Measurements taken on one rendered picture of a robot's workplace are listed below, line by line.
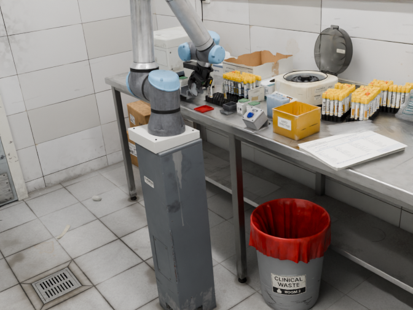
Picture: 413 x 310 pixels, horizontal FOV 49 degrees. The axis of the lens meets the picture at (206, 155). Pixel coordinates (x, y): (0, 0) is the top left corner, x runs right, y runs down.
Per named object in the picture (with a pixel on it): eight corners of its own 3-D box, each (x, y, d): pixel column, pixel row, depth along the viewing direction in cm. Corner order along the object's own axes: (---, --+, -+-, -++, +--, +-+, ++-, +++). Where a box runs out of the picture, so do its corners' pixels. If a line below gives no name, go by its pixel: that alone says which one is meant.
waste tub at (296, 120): (271, 132, 181) (271, 108, 176) (295, 123, 187) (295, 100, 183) (297, 141, 171) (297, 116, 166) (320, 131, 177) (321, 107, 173)
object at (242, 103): (236, 114, 202) (236, 100, 199) (244, 112, 205) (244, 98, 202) (243, 117, 199) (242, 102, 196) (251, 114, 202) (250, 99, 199)
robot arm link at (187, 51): (191, 45, 184) (211, 40, 190) (174, 42, 192) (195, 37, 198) (193, 64, 188) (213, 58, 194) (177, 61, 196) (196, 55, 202)
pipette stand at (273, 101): (264, 118, 195) (263, 96, 191) (276, 114, 199) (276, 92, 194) (279, 124, 187) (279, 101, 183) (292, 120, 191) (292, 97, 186)
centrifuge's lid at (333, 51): (315, 23, 213) (329, 22, 216) (309, 75, 222) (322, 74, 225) (349, 27, 195) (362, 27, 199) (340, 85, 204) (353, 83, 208)
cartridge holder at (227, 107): (219, 112, 207) (219, 104, 205) (235, 107, 211) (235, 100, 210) (227, 115, 203) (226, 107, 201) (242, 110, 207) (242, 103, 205)
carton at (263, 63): (222, 87, 243) (220, 59, 236) (261, 75, 258) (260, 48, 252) (254, 96, 224) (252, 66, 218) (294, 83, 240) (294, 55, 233)
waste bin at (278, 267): (235, 290, 226) (231, 214, 208) (287, 258, 246) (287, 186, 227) (292, 334, 198) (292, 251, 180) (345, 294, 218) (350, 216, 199)
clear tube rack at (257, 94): (221, 96, 228) (220, 82, 225) (236, 91, 233) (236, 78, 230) (249, 105, 213) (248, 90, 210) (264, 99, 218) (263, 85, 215)
